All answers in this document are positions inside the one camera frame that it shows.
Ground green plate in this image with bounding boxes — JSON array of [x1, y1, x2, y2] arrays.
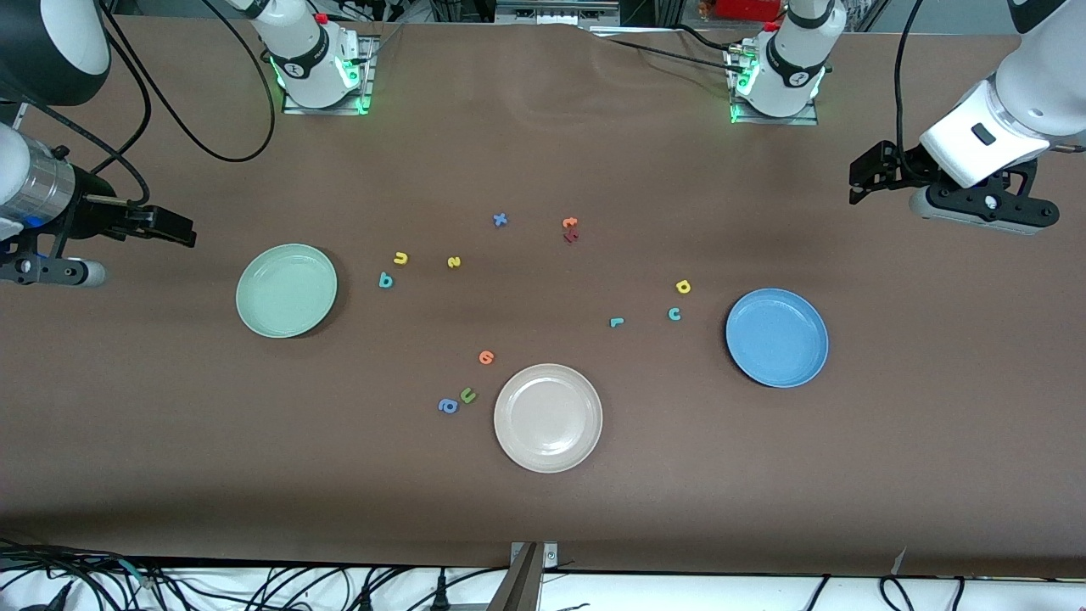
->
[[235, 244, 339, 339]]

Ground blue plate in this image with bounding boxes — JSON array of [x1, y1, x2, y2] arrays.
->
[[725, 288, 830, 390]]

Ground red box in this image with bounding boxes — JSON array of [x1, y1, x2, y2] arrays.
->
[[715, 0, 783, 23]]

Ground beige plate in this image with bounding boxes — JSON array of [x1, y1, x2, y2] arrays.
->
[[493, 363, 604, 474]]

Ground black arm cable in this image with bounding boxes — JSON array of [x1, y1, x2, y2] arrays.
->
[[893, 0, 926, 183], [100, 0, 278, 164], [17, 0, 154, 207]]

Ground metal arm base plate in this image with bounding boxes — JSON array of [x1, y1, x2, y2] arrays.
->
[[281, 34, 377, 116], [730, 47, 820, 127]]

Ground black cable on table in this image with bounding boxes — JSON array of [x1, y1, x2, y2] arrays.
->
[[585, 24, 747, 76]]

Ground tangled black floor cables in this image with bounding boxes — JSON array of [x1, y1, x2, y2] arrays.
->
[[0, 536, 510, 611]]

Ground grey metal rail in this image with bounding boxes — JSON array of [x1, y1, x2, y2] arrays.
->
[[495, 0, 622, 28]]

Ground black floor cable loop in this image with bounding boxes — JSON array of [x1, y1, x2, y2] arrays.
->
[[806, 574, 968, 611]]

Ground metal table bracket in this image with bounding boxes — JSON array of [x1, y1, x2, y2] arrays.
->
[[507, 541, 559, 611]]

